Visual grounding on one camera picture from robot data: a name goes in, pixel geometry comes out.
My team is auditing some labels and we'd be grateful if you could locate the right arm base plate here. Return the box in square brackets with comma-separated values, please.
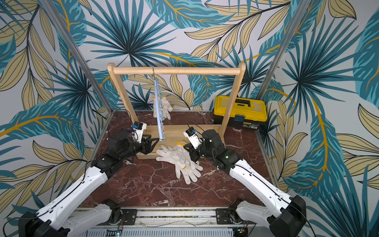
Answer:
[215, 208, 241, 225]

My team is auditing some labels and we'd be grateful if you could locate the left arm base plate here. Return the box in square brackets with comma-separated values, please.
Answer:
[103, 208, 138, 226]

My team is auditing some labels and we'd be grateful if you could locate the wooden hanging rack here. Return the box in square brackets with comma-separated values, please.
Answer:
[108, 63, 246, 159]

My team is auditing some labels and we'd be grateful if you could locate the light blue clip hanger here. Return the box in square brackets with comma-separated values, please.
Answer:
[153, 68, 165, 141]

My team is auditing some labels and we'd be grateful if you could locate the yellow black toolbox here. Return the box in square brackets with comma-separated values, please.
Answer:
[213, 95, 267, 129]

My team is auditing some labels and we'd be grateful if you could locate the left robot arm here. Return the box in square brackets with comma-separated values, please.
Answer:
[18, 130, 159, 237]

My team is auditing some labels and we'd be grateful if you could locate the white glove bottom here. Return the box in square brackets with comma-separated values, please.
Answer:
[175, 162, 203, 185]

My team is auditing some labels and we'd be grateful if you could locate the white glove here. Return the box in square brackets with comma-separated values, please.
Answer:
[153, 96, 173, 120]
[175, 162, 203, 185]
[156, 145, 191, 169]

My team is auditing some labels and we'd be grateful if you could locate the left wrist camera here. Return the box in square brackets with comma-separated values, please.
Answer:
[132, 121, 147, 143]

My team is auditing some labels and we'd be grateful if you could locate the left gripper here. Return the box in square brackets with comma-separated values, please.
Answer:
[119, 134, 159, 161]

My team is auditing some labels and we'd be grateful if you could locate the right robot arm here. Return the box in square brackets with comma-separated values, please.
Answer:
[183, 127, 307, 237]

